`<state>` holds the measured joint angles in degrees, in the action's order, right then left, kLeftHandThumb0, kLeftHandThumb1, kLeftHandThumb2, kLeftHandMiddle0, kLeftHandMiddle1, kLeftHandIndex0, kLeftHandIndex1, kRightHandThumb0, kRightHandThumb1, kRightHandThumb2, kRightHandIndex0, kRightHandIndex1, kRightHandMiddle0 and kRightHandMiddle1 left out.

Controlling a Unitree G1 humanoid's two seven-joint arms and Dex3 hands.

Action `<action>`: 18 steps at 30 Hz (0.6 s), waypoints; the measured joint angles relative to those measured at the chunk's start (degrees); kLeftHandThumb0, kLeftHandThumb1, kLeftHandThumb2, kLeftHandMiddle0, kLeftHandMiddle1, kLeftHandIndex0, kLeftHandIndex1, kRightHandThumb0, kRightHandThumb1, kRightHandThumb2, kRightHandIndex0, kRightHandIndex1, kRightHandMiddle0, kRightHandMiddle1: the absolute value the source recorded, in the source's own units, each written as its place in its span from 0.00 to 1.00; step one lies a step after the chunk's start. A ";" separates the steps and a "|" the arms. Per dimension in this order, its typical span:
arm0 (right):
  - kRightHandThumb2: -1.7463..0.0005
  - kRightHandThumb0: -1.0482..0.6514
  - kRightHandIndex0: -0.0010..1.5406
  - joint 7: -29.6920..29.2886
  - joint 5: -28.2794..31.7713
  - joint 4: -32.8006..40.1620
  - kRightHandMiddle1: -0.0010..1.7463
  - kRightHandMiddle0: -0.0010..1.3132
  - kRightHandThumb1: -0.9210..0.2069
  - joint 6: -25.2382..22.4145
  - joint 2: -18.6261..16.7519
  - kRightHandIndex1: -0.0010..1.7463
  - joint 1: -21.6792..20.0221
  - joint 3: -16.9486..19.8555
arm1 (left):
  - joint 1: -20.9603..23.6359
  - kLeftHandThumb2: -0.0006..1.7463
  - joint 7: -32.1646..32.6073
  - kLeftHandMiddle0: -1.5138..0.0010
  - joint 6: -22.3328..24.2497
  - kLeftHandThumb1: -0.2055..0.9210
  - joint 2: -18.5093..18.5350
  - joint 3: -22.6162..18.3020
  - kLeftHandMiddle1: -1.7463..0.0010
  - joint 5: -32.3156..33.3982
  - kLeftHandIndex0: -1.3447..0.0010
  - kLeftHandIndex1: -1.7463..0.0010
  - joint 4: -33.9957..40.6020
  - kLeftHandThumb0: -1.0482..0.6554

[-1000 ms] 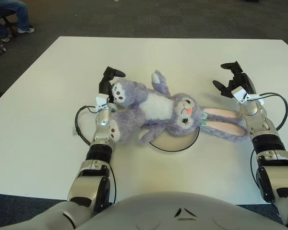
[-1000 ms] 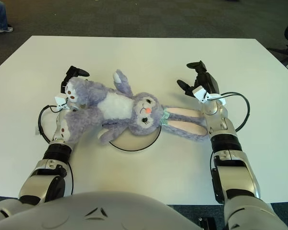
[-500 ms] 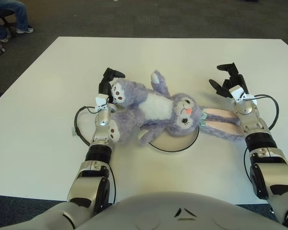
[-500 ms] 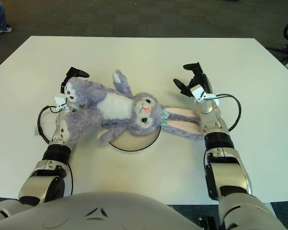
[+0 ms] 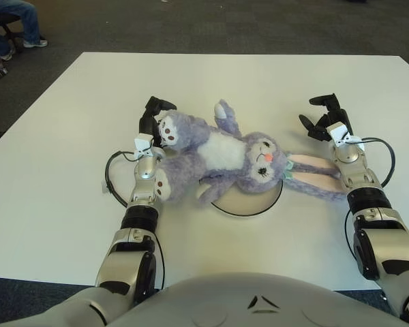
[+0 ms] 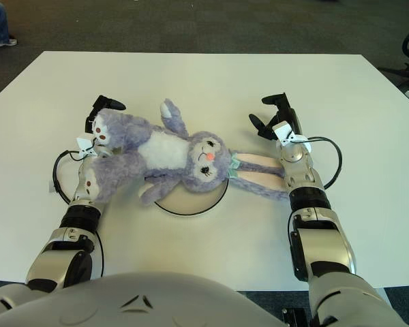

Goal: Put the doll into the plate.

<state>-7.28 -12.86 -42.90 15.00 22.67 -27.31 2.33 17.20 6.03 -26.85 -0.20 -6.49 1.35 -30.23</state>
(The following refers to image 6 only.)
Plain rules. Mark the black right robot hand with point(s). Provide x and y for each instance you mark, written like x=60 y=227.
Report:
x=289 y=116

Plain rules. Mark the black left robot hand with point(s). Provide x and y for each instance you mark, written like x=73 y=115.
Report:
x=104 y=102

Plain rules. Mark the purple plush bunny doll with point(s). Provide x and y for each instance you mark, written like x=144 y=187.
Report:
x=163 y=146

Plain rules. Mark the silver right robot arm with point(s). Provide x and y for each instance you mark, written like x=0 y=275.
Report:
x=323 y=245

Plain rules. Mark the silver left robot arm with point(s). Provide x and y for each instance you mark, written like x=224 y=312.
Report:
x=78 y=213

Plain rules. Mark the white plate with black rim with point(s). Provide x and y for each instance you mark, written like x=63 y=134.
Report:
x=191 y=201

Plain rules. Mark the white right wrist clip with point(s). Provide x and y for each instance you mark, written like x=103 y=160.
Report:
x=283 y=131

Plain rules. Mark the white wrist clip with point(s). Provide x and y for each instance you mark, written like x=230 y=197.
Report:
x=283 y=131
x=85 y=144

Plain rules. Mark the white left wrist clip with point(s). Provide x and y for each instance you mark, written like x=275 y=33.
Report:
x=85 y=144

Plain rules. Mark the grey robot torso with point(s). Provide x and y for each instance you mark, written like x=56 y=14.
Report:
x=139 y=299

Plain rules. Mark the black bracket below table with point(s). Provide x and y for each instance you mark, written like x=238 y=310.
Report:
x=293 y=318

